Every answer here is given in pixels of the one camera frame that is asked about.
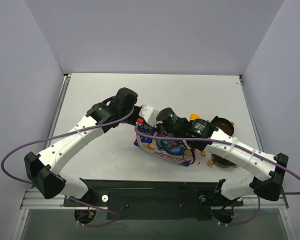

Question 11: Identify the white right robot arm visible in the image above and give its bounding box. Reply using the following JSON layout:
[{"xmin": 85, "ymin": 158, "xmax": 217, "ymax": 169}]
[{"xmin": 155, "ymin": 107, "xmax": 289, "ymax": 205}]

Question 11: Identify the black mounting base plate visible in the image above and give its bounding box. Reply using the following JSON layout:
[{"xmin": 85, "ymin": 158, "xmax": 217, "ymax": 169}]
[{"xmin": 63, "ymin": 177, "xmax": 245, "ymax": 222}]

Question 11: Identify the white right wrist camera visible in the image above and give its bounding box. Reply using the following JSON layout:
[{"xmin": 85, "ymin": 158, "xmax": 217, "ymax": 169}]
[{"xmin": 136, "ymin": 105, "xmax": 160, "ymax": 128}]

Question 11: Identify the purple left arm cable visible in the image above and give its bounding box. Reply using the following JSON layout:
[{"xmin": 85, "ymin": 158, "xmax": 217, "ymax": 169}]
[{"xmin": 1, "ymin": 96, "xmax": 136, "ymax": 185}]

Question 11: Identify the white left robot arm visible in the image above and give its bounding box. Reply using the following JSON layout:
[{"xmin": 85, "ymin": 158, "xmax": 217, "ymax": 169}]
[{"xmin": 24, "ymin": 87, "xmax": 140, "ymax": 206}]

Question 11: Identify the black paw print bowl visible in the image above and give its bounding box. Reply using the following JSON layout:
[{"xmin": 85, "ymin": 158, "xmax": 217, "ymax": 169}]
[{"xmin": 211, "ymin": 116, "xmax": 235, "ymax": 137}]

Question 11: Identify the aluminium front frame rail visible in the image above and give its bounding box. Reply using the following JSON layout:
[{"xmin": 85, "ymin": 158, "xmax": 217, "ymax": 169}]
[{"xmin": 20, "ymin": 189, "xmax": 289, "ymax": 210}]

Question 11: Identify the black fish print bowl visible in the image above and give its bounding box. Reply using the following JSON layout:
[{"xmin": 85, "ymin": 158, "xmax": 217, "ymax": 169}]
[{"xmin": 211, "ymin": 154, "xmax": 237, "ymax": 168}]

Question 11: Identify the pink pet food bag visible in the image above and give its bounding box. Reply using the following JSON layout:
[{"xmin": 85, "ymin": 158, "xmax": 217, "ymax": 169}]
[{"xmin": 134, "ymin": 133, "xmax": 196, "ymax": 167}]

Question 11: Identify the yellow plastic scoop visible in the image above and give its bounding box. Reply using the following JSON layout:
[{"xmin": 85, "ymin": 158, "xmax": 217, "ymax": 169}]
[{"xmin": 189, "ymin": 113, "xmax": 207, "ymax": 157}]

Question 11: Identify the aluminium table edge rail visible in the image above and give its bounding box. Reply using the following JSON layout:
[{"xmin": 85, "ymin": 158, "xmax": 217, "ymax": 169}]
[{"xmin": 47, "ymin": 73, "xmax": 72, "ymax": 138}]

